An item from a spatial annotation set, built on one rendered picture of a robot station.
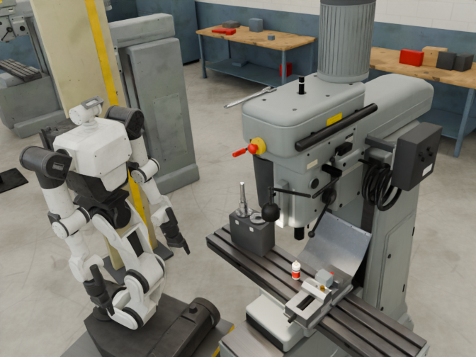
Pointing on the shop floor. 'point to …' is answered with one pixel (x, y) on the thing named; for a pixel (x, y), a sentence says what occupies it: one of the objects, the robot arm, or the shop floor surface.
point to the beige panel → (90, 86)
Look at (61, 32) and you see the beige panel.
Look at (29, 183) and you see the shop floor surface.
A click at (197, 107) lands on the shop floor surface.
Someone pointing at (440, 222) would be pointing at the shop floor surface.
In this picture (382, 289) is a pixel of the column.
